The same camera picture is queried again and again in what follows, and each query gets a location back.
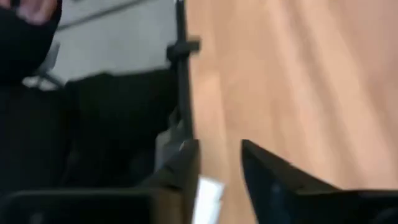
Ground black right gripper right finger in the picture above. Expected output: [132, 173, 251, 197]
[241, 139, 398, 224]

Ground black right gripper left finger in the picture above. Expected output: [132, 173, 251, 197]
[0, 139, 200, 224]

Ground black cabinet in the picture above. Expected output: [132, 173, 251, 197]
[0, 70, 182, 194]

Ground person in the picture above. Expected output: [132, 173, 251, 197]
[0, 0, 63, 85]

